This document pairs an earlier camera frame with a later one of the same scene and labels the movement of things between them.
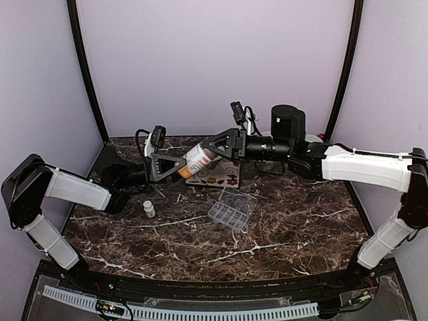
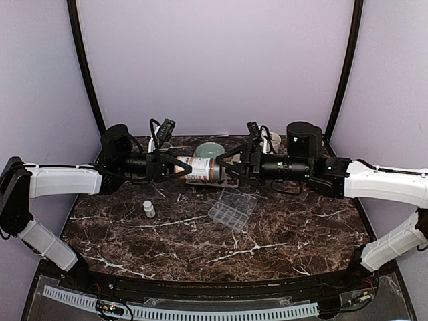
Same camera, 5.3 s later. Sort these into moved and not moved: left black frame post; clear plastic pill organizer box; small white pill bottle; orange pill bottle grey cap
Moved: orange pill bottle grey cap
Not moved: clear plastic pill organizer box; left black frame post; small white pill bottle
